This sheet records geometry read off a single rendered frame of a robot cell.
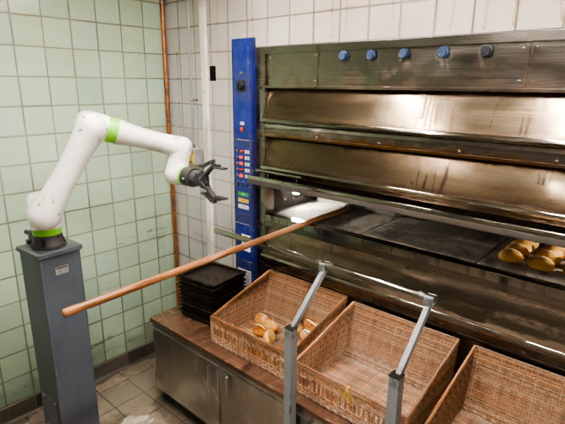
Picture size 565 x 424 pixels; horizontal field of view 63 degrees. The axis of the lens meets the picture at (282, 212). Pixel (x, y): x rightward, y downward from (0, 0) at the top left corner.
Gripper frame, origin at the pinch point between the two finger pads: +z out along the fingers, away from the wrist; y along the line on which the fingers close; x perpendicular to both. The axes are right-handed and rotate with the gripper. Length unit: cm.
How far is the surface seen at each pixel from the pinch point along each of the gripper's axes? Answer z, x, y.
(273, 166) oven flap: -18, -53, 1
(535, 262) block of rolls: 114, -68, 27
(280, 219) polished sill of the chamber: -15, -55, 32
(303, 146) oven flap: -1, -57, -11
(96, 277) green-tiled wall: -118, 5, 77
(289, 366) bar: 44, 6, 70
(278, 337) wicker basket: 4, -33, 90
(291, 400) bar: 44, 5, 86
